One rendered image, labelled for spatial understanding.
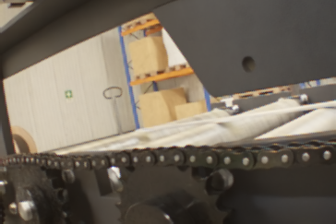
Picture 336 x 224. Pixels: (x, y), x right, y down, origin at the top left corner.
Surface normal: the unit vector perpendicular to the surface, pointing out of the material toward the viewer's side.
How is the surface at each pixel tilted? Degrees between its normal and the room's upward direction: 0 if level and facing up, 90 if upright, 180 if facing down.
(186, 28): 90
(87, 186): 90
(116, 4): 90
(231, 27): 90
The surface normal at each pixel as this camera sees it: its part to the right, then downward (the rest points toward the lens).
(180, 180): -0.68, 0.14
